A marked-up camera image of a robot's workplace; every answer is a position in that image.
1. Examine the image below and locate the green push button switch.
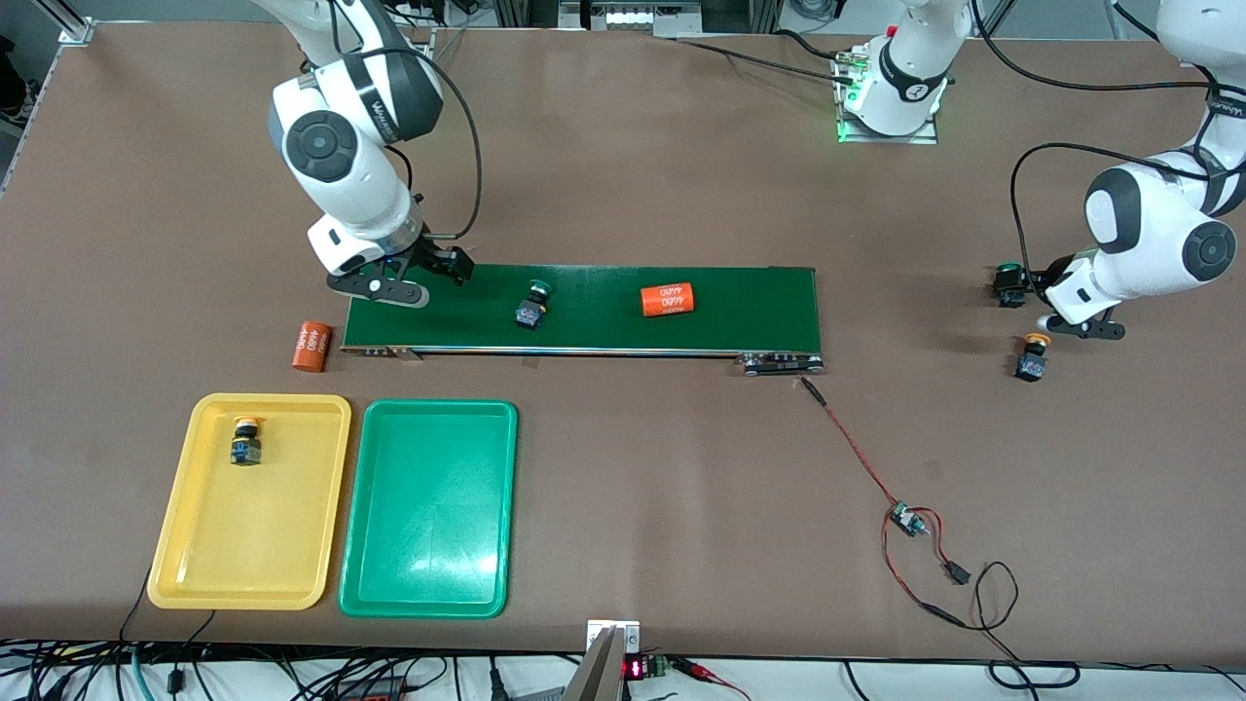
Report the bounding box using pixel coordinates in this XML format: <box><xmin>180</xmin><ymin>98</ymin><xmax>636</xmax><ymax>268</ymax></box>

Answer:
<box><xmin>514</xmin><ymin>279</ymin><xmax>553</xmax><ymax>332</ymax></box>
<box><xmin>993</xmin><ymin>260</ymin><xmax>1029</xmax><ymax>310</ymax></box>

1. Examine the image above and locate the orange cylinder with 4680 print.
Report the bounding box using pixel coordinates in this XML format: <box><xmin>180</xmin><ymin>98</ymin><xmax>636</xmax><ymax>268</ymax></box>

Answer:
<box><xmin>290</xmin><ymin>320</ymin><xmax>335</xmax><ymax>374</ymax></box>
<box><xmin>640</xmin><ymin>281</ymin><xmax>698</xmax><ymax>318</ymax></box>

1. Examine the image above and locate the green plastic tray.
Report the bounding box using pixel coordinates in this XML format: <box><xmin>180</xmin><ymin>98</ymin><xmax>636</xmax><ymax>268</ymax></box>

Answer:
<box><xmin>338</xmin><ymin>398</ymin><xmax>520</xmax><ymax>620</ymax></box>

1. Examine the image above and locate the green conveyor belt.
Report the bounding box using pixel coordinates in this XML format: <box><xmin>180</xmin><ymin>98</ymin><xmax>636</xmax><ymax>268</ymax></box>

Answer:
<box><xmin>341</xmin><ymin>261</ymin><xmax>826</xmax><ymax>377</ymax></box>

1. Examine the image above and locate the white lit panel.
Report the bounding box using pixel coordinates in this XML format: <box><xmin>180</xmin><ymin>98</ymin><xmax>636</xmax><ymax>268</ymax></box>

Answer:
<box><xmin>582</xmin><ymin>5</ymin><xmax>704</xmax><ymax>30</ymax></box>

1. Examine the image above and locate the yellow plastic tray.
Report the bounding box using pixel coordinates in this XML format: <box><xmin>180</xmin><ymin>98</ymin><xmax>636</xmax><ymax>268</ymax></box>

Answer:
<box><xmin>146</xmin><ymin>392</ymin><xmax>353</xmax><ymax>612</ymax></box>

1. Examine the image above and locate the red clip lead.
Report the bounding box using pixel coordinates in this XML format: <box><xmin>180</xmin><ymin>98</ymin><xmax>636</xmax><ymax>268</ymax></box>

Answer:
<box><xmin>674</xmin><ymin>658</ymin><xmax>752</xmax><ymax>701</ymax></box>

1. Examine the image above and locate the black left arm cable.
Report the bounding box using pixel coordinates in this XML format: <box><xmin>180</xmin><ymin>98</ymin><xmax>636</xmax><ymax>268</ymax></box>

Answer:
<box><xmin>973</xmin><ymin>0</ymin><xmax>1246</xmax><ymax>285</ymax></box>

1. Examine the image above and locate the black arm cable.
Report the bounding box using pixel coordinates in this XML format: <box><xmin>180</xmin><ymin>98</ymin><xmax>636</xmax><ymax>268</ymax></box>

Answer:
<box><xmin>326</xmin><ymin>0</ymin><xmax>484</xmax><ymax>240</ymax></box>
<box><xmin>973</xmin><ymin>0</ymin><xmax>1246</xmax><ymax>285</ymax></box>

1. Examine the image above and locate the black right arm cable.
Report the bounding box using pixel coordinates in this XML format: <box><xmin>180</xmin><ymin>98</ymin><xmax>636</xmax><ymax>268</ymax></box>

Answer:
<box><xmin>326</xmin><ymin>0</ymin><xmax>484</xmax><ymax>240</ymax></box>

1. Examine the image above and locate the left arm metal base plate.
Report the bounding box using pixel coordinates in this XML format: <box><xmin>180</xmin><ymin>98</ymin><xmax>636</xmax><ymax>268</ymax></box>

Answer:
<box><xmin>835</xmin><ymin>47</ymin><xmax>941</xmax><ymax>146</ymax></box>

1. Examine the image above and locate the red-black wire harness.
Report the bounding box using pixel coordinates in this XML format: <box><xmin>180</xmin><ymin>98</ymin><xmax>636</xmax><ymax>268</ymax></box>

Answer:
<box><xmin>798</xmin><ymin>376</ymin><xmax>972</xmax><ymax>629</ymax></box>

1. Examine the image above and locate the thin black cable loop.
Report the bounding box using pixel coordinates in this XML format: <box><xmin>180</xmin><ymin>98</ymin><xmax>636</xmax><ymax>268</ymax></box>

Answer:
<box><xmin>915</xmin><ymin>562</ymin><xmax>1081</xmax><ymax>690</ymax></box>

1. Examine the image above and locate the black cable on table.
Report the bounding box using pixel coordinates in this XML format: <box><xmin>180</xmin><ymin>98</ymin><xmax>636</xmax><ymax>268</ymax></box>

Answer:
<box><xmin>675</xmin><ymin>29</ymin><xmax>862</xmax><ymax>87</ymax></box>

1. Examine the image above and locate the aluminium frame post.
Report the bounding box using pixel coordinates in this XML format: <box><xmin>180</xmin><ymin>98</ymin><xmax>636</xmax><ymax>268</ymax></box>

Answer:
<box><xmin>54</xmin><ymin>0</ymin><xmax>96</xmax><ymax>46</ymax></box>

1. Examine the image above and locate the grey metal bracket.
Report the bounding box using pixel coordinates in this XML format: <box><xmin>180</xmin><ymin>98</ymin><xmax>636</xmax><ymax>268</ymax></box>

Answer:
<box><xmin>562</xmin><ymin>619</ymin><xmax>643</xmax><ymax>701</ymax></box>

